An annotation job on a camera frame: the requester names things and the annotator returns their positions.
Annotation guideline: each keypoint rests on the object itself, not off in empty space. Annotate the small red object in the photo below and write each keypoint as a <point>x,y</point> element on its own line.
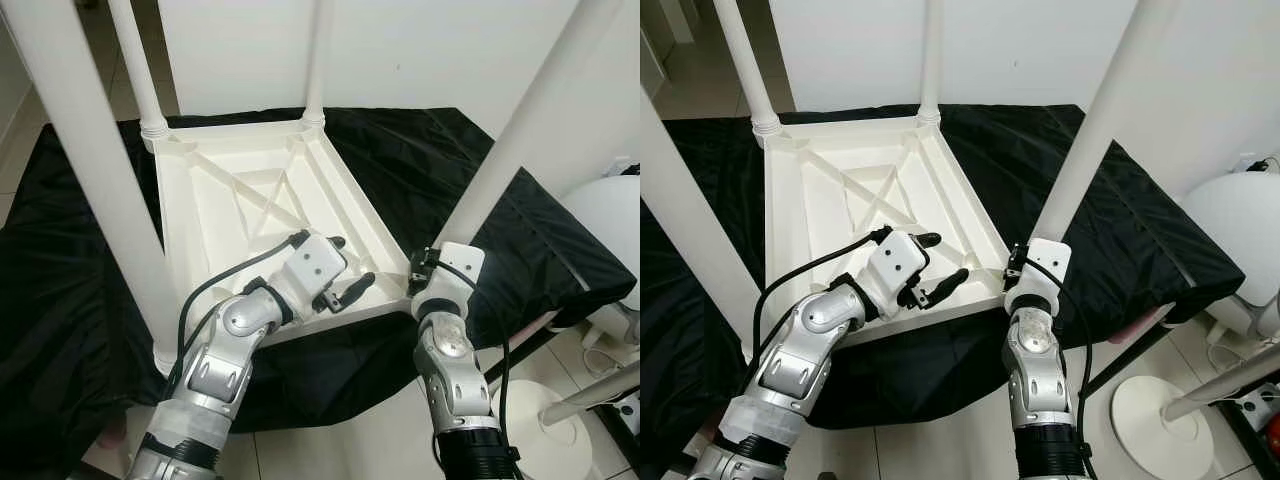
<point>1273,430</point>

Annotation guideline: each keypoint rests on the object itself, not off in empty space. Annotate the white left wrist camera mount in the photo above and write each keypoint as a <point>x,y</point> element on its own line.
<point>895,258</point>
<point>315,262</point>

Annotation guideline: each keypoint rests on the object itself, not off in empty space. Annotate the white plastic table top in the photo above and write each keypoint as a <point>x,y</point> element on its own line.
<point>210,200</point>
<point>810,200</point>

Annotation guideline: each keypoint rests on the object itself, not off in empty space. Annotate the black table cloth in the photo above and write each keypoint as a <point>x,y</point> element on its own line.
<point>50,280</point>
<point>1140,220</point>

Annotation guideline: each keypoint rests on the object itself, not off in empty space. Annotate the white plastic table leg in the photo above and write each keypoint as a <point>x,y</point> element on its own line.
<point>930,55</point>
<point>140,70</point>
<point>520,130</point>
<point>90,150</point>
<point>745,60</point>
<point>319,60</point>
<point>1100,120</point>
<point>680,230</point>

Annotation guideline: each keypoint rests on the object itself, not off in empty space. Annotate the white power strip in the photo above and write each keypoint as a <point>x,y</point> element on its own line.
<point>1255,403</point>
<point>625,407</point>

